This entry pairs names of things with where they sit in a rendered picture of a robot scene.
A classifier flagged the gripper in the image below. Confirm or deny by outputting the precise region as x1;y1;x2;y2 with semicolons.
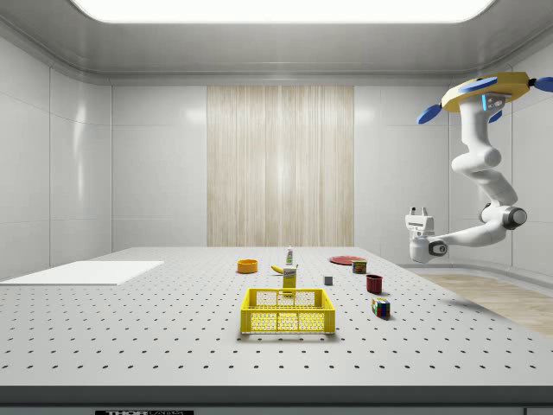
404;206;435;238

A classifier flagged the red mug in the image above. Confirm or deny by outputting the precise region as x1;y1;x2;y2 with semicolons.
365;273;386;295

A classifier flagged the drone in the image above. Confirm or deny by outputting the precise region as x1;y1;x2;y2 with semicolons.
416;71;553;126

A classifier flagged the yellow basket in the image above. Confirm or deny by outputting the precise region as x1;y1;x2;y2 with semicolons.
239;287;338;335

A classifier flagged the white board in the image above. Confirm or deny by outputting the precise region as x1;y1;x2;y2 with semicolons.
0;259;166;287

